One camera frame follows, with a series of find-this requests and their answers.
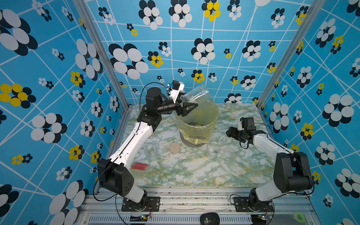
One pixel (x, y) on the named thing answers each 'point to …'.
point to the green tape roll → (299, 217)
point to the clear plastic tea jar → (212, 150)
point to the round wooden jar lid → (174, 147)
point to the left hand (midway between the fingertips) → (195, 99)
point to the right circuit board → (258, 219)
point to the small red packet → (140, 166)
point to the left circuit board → (138, 218)
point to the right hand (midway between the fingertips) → (233, 133)
